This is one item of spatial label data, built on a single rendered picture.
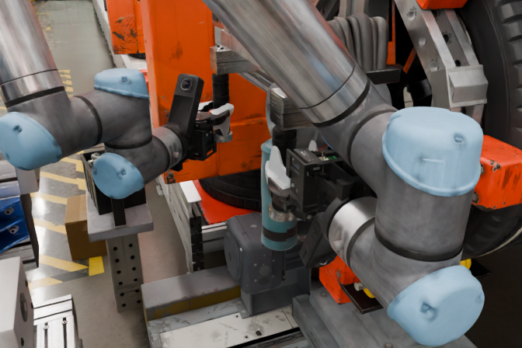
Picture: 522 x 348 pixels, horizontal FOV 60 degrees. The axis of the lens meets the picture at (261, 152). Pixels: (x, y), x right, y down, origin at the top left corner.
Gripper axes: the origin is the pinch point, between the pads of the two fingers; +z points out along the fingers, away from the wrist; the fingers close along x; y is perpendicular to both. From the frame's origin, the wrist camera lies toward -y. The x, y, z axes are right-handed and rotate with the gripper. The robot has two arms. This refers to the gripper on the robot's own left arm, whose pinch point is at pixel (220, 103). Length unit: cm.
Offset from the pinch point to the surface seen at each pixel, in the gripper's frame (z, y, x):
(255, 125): 30.9, 16.3, -6.6
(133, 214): 4, 38, -33
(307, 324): 14, 68, 17
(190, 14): 18.6, -15.7, -18.6
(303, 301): 23, 68, 13
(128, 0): 156, -3, -154
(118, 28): 150, 14, -160
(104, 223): -3, 38, -36
